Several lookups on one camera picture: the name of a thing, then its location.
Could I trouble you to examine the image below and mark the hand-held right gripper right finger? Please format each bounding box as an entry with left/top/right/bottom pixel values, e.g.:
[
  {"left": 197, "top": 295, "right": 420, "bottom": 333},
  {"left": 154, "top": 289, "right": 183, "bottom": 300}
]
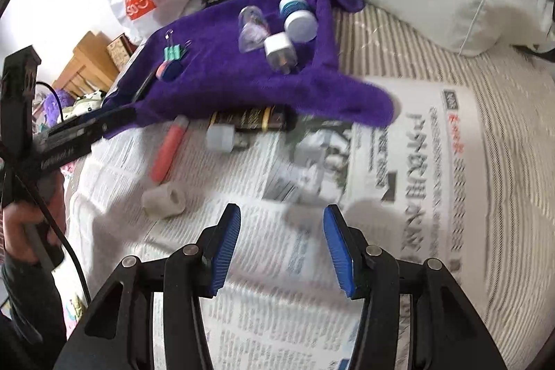
[{"left": 323, "top": 204, "right": 506, "bottom": 370}]

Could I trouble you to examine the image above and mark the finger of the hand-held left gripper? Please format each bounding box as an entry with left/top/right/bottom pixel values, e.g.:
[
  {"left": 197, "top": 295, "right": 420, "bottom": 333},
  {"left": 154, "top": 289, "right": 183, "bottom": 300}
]
[
  {"left": 65, "top": 106, "right": 136, "bottom": 130},
  {"left": 45, "top": 119, "right": 133, "bottom": 147}
]

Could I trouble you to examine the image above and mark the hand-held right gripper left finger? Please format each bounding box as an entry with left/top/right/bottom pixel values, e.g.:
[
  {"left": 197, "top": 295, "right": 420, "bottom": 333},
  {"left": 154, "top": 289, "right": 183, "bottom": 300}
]
[{"left": 52, "top": 203, "right": 242, "bottom": 370}]

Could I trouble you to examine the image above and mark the black bookmark strip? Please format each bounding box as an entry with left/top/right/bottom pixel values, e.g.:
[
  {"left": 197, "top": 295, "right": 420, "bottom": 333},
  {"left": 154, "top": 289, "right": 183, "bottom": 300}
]
[{"left": 130, "top": 69, "right": 157, "bottom": 103}]

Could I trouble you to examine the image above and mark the blue orange correction tape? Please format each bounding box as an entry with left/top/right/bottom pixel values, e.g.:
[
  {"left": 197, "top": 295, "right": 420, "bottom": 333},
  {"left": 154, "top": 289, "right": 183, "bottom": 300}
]
[{"left": 155, "top": 59, "right": 182, "bottom": 82}]

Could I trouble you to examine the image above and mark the green binder clip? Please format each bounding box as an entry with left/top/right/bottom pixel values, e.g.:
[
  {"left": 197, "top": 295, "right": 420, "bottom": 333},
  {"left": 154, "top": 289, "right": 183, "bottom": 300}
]
[{"left": 162, "top": 29, "right": 194, "bottom": 62}]

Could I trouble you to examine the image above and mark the clear bottle with purple tablets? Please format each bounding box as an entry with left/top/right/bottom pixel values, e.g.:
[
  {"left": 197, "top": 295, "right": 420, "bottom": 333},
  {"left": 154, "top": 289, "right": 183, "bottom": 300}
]
[{"left": 238, "top": 5, "right": 272, "bottom": 53}]

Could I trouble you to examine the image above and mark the white charger plug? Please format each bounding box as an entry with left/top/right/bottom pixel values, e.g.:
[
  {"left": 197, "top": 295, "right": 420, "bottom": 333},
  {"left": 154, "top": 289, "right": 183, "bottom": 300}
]
[{"left": 264, "top": 32, "right": 300, "bottom": 75}]

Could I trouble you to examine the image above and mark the white blue bottle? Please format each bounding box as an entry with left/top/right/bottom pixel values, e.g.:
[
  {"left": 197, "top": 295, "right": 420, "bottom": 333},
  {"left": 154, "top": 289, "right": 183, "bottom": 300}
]
[{"left": 279, "top": 0, "right": 318, "bottom": 42}]

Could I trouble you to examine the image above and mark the person's left hand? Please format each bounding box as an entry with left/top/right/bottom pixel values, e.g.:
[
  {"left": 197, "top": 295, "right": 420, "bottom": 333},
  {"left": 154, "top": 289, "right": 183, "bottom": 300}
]
[{"left": 0, "top": 175, "right": 66, "bottom": 267}]

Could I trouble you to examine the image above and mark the pink cloth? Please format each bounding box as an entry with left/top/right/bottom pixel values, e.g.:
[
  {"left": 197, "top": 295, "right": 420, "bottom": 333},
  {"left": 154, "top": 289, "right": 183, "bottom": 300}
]
[{"left": 58, "top": 160, "right": 94, "bottom": 338}]

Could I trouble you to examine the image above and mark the purple plush toy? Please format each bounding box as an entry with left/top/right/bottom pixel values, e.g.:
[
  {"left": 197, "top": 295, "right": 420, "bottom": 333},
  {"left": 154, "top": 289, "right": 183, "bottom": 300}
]
[{"left": 37, "top": 88, "right": 72, "bottom": 132}]

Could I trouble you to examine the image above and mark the wooden headboard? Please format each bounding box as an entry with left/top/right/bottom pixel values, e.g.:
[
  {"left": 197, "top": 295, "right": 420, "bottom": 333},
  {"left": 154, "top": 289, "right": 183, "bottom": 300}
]
[{"left": 52, "top": 31, "right": 139, "bottom": 97}]

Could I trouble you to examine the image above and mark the brown patterned box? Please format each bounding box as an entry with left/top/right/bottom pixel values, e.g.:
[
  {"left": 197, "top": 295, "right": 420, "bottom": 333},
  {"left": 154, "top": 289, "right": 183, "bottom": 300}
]
[{"left": 106, "top": 33, "right": 133, "bottom": 69}]

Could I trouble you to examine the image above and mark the pink white pen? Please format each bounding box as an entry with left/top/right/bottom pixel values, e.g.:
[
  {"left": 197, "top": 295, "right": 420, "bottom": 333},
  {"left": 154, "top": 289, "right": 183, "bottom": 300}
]
[{"left": 150, "top": 114, "right": 190, "bottom": 183}]

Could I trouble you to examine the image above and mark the small white translucent bottle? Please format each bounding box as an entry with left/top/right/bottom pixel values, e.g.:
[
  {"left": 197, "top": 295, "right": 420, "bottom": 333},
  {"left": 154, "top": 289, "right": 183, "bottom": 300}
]
[{"left": 205, "top": 123, "right": 250, "bottom": 154}]

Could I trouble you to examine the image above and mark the purple towel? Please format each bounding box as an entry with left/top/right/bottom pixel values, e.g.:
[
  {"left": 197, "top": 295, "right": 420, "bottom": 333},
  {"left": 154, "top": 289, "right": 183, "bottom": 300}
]
[{"left": 102, "top": 0, "right": 396, "bottom": 139}]

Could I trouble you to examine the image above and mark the newspaper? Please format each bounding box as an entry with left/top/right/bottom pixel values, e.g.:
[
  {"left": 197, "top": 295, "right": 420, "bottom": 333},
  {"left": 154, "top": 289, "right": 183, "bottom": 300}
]
[{"left": 69, "top": 79, "right": 490, "bottom": 370}]

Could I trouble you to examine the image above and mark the black gold tube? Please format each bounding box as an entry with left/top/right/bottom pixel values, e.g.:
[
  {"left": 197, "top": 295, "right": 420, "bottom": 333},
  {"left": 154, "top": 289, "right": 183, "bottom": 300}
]
[{"left": 208, "top": 105, "right": 291, "bottom": 132}]

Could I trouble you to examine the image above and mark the black cable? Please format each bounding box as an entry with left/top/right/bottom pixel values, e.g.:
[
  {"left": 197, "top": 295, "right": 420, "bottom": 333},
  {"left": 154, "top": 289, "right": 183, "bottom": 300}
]
[{"left": 32, "top": 80, "right": 92, "bottom": 303}]

